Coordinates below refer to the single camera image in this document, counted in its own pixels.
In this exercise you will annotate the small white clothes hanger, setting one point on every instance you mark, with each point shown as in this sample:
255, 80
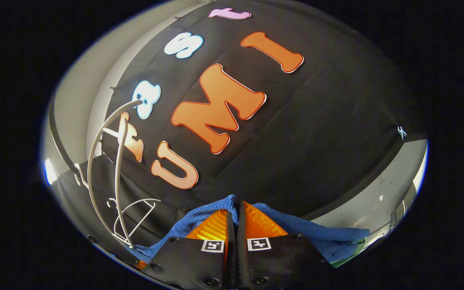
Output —
143, 200

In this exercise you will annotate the white clip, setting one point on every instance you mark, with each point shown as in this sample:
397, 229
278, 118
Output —
401, 132

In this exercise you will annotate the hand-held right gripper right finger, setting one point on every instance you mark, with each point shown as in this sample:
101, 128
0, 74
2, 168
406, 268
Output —
242, 257

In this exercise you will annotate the ceiling strip light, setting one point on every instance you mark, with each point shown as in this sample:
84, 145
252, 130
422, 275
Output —
50, 171

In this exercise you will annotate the large white clothes hanger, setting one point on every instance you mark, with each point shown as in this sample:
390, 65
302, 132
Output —
120, 153

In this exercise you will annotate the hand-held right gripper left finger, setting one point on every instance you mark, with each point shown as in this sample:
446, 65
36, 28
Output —
231, 257

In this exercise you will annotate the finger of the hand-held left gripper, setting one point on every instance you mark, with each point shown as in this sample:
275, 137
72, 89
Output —
141, 264

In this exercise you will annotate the black backdrop cloth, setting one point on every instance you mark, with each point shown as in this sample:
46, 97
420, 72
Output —
316, 141

